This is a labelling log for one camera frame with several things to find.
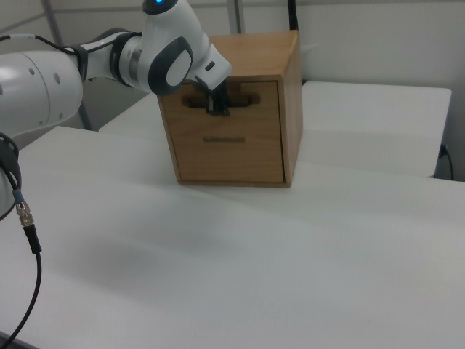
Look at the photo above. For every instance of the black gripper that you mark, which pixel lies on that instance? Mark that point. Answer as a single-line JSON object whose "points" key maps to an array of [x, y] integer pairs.
{"points": [[214, 91]]}

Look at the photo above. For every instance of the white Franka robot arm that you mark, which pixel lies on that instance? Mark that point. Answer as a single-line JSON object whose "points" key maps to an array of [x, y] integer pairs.
{"points": [[167, 47]]}

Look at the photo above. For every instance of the wooden drawer cabinet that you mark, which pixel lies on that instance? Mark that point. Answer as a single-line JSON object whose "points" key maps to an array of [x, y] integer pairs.
{"points": [[269, 54]]}

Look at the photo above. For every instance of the black pole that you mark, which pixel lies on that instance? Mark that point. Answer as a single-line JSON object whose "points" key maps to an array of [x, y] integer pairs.
{"points": [[293, 14]]}

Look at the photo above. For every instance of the grey upright partition post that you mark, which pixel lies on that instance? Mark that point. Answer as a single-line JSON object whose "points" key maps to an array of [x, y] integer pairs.
{"points": [[234, 16]]}

